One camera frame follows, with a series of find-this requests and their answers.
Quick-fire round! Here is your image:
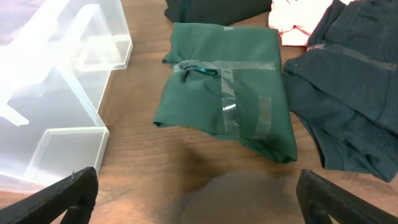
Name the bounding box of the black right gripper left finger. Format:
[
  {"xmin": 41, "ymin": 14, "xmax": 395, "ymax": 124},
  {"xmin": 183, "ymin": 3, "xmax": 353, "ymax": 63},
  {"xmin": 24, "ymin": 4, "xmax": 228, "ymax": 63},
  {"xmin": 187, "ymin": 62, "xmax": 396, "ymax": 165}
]
[{"xmin": 1, "ymin": 167, "xmax": 98, "ymax": 224}]

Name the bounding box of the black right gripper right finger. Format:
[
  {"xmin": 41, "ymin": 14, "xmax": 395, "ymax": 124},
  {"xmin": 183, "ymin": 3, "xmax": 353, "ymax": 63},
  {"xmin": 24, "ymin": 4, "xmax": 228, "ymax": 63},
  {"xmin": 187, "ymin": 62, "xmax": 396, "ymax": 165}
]
[{"xmin": 296, "ymin": 169, "xmax": 397, "ymax": 224}]

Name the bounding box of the black garment with tape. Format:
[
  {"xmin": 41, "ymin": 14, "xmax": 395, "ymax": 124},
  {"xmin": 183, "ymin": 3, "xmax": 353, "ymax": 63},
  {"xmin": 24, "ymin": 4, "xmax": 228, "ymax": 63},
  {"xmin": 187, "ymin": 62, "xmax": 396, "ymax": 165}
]
[{"xmin": 283, "ymin": 0, "xmax": 397, "ymax": 182}]

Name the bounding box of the green garment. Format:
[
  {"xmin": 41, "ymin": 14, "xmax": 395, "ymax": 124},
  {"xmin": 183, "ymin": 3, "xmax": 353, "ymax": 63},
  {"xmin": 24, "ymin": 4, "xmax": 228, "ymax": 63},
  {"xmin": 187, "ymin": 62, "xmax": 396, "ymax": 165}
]
[{"xmin": 154, "ymin": 22, "xmax": 297, "ymax": 164}]

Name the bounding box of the pink printed shirt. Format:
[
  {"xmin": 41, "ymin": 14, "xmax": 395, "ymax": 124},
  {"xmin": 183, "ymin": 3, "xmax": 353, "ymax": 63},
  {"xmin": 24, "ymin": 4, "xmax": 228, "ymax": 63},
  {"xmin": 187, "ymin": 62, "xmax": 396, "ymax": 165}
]
[{"xmin": 268, "ymin": 0, "xmax": 355, "ymax": 47}]

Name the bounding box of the black hooded sweatshirt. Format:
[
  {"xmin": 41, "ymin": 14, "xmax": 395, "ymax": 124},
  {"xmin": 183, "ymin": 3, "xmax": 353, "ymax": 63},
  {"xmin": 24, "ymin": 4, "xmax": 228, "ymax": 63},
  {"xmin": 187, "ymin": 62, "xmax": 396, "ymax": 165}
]
[{"xmin": 164, "ymin": 0, "xmax": 272, "ymax": 26}]

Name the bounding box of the clear plastic storage bin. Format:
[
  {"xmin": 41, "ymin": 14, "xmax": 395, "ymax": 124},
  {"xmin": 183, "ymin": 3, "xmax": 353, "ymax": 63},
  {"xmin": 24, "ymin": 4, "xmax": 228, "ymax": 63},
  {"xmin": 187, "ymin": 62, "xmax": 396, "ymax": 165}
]
[{"xmin": 1, "ymin": 0, "xmax": 132, "ymax": 194}]

